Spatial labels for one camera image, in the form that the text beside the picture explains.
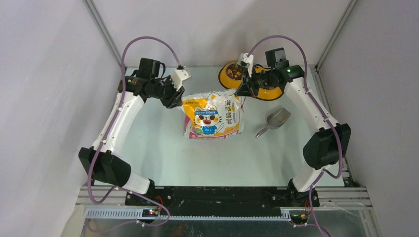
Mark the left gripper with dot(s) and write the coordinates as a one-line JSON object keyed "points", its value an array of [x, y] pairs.
{"points": [[175, 99]]}

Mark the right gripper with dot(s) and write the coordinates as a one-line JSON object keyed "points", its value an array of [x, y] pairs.
{"points": [[248, 88]]}

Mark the yellow double pet bowl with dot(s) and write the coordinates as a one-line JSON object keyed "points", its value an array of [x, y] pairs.
{"points": [[226, 82]]}

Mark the metal food scoop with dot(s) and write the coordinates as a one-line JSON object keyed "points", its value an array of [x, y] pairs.
{"points": [[275, 120]]}

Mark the pet food bag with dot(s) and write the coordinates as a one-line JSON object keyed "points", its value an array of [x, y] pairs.
{"points": [[213, 115]]}

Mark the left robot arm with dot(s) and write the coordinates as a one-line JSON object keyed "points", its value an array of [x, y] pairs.
{"points": [[103, 160]]}

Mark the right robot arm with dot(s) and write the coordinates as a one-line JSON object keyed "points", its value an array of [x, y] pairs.
{"points": [[329, 138]]}

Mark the pet food kibble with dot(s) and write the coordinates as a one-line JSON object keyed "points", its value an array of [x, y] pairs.
{"points": [[234, 72]]}

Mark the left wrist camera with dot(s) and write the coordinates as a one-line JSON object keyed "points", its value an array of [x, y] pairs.
{"points": [[178, 77]]}

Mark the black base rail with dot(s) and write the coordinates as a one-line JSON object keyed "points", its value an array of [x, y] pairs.
{"points": [[230, 201]]}

